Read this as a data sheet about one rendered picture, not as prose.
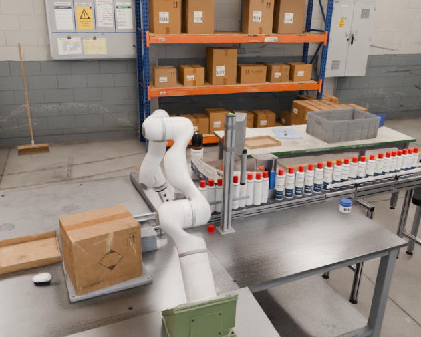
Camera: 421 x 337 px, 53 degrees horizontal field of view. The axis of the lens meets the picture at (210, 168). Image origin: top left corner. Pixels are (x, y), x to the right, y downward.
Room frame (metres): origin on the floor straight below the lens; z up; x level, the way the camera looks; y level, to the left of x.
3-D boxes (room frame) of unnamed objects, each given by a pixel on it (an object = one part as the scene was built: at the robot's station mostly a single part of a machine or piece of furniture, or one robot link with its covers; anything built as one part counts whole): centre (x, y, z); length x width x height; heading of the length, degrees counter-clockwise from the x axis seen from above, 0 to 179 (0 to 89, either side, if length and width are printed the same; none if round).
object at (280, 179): (2.44, -0.44, 0.98); 0.05 x 0.05 x 0.20
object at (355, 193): (2.83, -1.27, 0.47); 1.17 x 0.38 x 0.94; 115
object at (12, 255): (1.82, 0.91, 0.85); 0.30 x 0.26 x 0.04; 115
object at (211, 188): (2.25, -0.01, 0.98); 0.05 x 0.05 x 0.20
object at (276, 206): (2.24, 0.01, 0.85); 1.65 x 0.11 x 0.05; 115
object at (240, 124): (2.20, -0.13, 1.38); 0.17 x 0.10 x 0.19; 170
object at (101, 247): (1.67, 0.49, 0.99); 0.30 x 0.24 x 0.27; 121
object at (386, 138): (4.12, -1.04, 0.40); 1.90 x 0.75 x 0.80; 109
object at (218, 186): (2.26, -0.06, 0.98); 0.05 x 0.05 x 0.20
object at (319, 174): (2.57, -0.71, 0.98); 0.05 x 0.05 x 0.20
